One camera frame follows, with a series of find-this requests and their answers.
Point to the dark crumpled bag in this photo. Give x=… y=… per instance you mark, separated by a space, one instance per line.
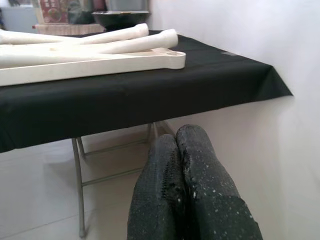
x=80 y=15

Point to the beige cloth covered side table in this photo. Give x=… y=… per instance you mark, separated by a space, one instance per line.
x=70 y=30

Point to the white plastic children table top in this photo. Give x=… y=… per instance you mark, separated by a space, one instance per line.
x=100 y=68

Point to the white plastic table leg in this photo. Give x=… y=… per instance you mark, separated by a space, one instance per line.
x=120 y=33
x=20 y=36
x=150 y=41

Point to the white chest freezer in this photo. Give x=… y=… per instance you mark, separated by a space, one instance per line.
x=20 y=18

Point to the black bowl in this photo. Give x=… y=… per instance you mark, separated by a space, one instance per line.
x=120 y=20

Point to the black tablecloth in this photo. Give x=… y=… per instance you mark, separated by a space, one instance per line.
x=150 y=105

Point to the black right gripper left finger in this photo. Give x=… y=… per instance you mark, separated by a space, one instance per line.
x=155 y=200

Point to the grey metal folding table frame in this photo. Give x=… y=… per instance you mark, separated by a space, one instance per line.
x=79 y=187

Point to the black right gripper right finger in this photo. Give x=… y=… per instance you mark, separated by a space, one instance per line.
x=215 y=200

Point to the red printed box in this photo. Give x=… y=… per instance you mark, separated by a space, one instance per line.
x=53 y=12

